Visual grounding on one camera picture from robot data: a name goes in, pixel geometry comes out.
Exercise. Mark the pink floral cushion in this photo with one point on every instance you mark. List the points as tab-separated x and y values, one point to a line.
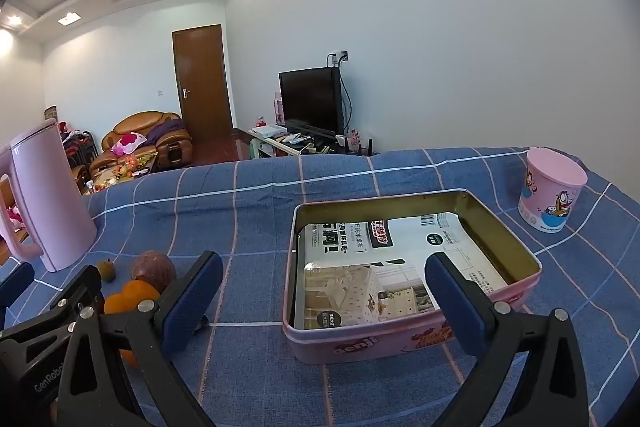
16	217
131	142

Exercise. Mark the black flat television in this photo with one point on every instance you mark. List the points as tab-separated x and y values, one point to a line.
310	99

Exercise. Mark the printed glossy leaflet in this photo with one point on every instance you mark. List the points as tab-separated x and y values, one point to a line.
380	247

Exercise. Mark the purple blanket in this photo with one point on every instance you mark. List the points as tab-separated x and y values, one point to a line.
167	129

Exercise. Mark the cluttered coffee table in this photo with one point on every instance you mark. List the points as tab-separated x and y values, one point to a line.
125	169

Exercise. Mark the blue plaid tablecloth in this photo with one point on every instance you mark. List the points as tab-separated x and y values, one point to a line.
250	217

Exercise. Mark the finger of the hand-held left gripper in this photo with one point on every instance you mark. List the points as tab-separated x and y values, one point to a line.
75	289
15	282

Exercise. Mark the pink electric kettle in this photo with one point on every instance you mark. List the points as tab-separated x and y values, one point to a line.
45	197

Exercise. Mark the pink patterned box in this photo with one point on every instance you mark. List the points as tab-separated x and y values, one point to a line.
354	138

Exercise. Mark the square recessed ceiling light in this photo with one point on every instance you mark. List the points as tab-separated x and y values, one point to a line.
68	19

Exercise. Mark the small olive brown fruit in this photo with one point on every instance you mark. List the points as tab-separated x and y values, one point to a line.
106	270

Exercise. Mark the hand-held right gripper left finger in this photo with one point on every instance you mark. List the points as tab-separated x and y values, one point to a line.
192	307

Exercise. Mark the pink cartoon cup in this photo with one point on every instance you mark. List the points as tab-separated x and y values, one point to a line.
547	202

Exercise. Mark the white television stand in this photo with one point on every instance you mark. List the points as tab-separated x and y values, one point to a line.
280	144

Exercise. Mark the brown leather armchair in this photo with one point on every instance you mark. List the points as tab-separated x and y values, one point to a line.
150	127

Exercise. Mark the orange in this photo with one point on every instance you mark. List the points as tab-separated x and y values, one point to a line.
132	299

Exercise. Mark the pink tin box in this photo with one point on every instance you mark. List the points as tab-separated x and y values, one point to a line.
350	347

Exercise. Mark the black router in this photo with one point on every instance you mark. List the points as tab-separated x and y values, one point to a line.
367	148

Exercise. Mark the framed picture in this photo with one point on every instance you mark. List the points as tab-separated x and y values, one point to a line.
50	113

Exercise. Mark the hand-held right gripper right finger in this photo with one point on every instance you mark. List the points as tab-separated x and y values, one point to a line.
457	307

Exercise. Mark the black rack with clothes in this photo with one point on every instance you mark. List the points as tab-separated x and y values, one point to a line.
77	147

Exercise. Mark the purple passion fruit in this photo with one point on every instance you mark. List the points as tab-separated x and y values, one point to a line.
152	269

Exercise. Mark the white wall socket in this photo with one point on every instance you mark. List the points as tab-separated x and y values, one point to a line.
340	55

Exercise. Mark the brown wooden door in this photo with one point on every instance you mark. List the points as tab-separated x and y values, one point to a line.
202	82

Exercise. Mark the pink gift bag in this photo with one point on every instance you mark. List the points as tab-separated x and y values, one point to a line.
277	107

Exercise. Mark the white set-top box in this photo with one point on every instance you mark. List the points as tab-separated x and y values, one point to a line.
270	131

